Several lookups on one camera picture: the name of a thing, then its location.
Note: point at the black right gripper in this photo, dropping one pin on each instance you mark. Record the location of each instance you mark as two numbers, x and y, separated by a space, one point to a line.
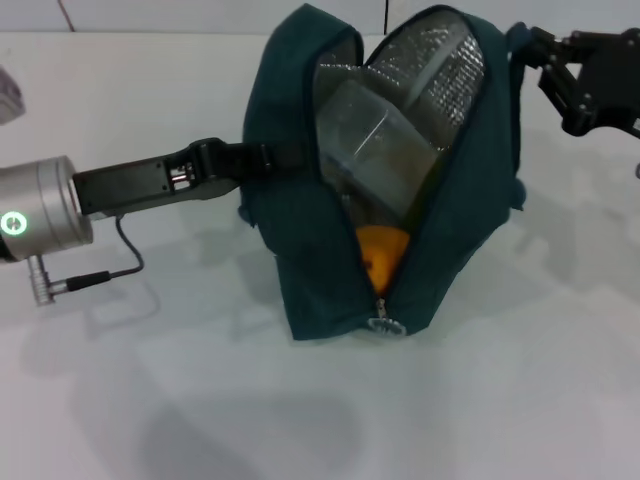
610 80

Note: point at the dark teal insulated lunch bag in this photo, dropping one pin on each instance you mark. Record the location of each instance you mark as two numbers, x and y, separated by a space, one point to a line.
450 250

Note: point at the orange pear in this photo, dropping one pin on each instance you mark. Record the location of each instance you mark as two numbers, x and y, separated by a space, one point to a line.
382 250

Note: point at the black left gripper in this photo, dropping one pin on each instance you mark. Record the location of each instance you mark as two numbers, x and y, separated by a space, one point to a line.
130 182

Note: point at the clear container with blue-rimmed lid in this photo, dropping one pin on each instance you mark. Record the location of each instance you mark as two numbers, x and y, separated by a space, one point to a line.
370 150

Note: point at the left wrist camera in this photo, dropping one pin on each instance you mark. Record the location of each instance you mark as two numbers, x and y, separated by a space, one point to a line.
10 100

